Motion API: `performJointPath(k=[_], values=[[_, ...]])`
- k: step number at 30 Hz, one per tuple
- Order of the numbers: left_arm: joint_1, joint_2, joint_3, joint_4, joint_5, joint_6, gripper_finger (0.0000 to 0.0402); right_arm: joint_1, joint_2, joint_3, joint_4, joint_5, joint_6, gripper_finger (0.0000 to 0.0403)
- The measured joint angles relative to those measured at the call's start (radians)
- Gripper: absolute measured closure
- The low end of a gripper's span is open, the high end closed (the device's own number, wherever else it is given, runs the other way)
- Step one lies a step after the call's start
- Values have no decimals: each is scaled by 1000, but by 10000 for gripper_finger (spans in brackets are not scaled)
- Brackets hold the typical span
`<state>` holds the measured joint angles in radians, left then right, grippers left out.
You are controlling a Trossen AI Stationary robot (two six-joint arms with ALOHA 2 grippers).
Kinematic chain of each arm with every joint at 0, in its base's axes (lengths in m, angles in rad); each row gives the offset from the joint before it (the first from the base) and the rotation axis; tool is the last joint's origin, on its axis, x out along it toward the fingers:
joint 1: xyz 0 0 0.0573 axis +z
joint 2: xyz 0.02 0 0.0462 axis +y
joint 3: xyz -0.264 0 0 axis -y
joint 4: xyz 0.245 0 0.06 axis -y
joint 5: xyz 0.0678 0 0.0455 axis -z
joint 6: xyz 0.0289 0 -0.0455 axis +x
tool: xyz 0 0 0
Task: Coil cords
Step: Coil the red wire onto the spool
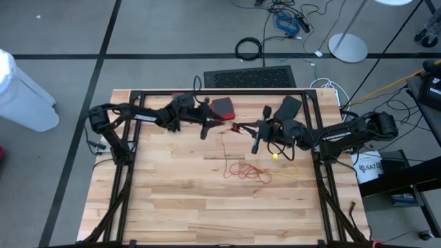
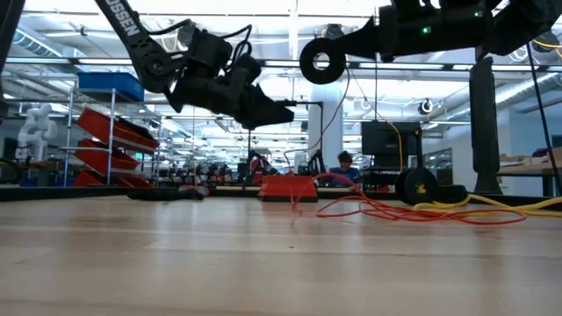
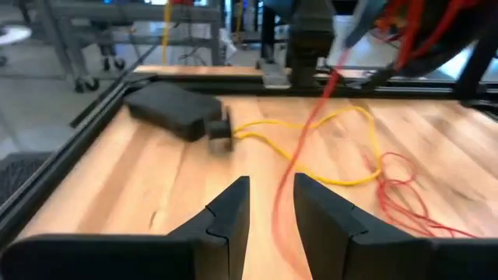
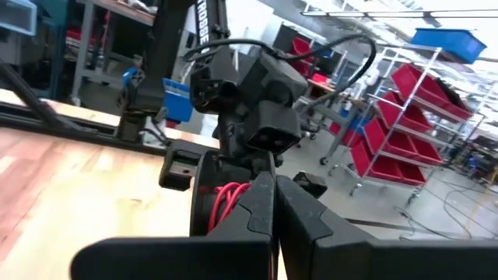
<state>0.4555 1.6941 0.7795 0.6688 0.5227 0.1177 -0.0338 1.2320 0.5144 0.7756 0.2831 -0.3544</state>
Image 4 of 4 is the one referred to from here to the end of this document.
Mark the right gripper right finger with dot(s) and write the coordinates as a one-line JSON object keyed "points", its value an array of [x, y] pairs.
{"points": [[369, 260]]}

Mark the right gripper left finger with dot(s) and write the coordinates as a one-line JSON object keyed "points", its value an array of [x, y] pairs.
{"points": [[175, 258]]}

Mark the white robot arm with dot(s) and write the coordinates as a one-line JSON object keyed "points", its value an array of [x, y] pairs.
{"points": [[369, 79]]}

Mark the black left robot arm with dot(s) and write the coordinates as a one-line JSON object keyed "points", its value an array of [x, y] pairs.
{"points": [[167, 46]]}

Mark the blue plastic crate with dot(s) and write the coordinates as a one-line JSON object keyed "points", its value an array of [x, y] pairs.
{"points": [[177, 99]]}

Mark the red storage bin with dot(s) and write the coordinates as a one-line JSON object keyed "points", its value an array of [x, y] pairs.
{"points": [[406, 116], [385, 167], [393, 142], [428, 91]]}

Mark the grey wheeled table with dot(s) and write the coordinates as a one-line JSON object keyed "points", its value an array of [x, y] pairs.
{"points": [[342, 130]]}

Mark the metal storage rack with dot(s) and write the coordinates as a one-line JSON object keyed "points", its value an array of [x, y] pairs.
{"points": [[402, 113]]}

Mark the grey metal workbench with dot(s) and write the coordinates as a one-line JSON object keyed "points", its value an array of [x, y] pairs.
{"points": [[86, 46]]}

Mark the light blue bin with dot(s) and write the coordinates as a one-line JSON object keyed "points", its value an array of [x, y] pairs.
{"points": [[17, 15]]}

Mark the blue storage bin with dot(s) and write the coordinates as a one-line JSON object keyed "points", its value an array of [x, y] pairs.
{"points": [[447, 43]]}

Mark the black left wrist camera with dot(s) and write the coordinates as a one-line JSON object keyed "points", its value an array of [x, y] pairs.
{"points": [[272, 128]]}

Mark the black metal table frame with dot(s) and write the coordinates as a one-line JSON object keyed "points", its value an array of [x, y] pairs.
{"points": [[39, 116]]}

